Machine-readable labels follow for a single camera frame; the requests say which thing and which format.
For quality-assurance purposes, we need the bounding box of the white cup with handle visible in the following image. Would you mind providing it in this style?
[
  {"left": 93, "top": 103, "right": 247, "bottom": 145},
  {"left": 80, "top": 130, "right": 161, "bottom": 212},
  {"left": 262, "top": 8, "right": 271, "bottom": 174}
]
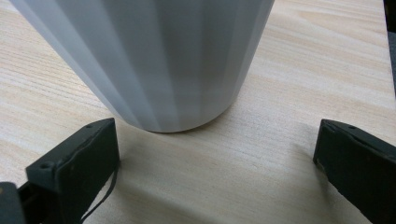
[{"left": 8, "top": 0, "right": 276, "bottom": 134}]

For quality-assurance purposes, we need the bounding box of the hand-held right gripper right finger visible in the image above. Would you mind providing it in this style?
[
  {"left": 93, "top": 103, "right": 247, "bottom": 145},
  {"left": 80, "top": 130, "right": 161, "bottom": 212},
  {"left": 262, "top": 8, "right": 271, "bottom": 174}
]
[{"left": 312, "top": 119, "right": 396, "bottom": 224}]

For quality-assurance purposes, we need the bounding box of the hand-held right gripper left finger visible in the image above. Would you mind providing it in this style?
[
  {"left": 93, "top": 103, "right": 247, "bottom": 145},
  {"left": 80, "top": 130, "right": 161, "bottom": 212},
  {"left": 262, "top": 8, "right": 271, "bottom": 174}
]
[{"left": 18, "top": 117, "right": 120, "bottom": 224}]

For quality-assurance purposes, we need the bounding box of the thin black strap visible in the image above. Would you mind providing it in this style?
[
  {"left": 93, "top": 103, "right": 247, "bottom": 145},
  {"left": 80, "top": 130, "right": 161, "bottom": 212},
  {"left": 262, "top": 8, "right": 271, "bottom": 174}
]
[{"left": 78, "top": 164, "right": 120, "bottom": 224}]

